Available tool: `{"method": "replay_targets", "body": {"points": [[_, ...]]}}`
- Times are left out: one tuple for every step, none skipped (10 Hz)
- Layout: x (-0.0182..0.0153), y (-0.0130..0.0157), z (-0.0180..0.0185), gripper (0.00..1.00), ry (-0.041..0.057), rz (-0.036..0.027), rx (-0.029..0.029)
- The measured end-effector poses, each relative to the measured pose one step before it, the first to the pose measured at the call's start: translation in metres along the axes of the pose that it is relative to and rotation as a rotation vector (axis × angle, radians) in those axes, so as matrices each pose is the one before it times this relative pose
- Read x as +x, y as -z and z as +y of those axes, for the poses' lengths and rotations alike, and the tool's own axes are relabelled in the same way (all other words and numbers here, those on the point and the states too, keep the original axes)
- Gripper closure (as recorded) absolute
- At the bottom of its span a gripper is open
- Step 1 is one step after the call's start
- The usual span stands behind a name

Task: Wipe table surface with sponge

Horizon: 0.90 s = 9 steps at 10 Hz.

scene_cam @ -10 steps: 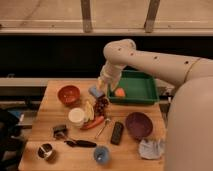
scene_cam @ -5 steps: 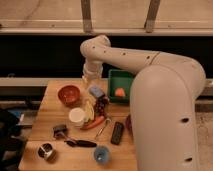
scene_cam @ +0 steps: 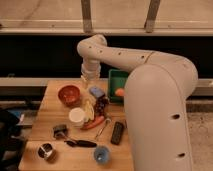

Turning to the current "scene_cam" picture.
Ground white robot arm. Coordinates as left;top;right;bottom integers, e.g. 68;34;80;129
77;35;198;171

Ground metal spoon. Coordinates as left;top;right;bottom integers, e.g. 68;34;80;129
95;117;111;140

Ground black remote control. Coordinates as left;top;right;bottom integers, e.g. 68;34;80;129
111;122;124;145

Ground green plastic bin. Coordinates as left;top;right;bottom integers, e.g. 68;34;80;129
108;69;128;104

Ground orange carrot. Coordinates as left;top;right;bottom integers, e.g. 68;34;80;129
82;116;105;130

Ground orange object in bin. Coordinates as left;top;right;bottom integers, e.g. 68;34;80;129
115;88;124;97

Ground small blue bowl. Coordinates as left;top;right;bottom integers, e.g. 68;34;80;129
93;146;110;164

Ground red bowl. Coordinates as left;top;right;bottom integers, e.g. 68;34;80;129
58;85;80;106

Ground white cup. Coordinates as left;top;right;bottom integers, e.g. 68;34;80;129
69;108;86;127

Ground dark red grapes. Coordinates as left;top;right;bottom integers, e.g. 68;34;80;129
94;97;109;116

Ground yellow banana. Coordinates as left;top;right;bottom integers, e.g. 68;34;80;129
84;100;95;121

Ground small dark metal cup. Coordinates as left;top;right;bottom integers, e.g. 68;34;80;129
53;124;68;139

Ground silver round tin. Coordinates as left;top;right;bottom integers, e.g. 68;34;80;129
37;143;56;162

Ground blue sponge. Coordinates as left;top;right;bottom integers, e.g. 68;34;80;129
89;87;105;99

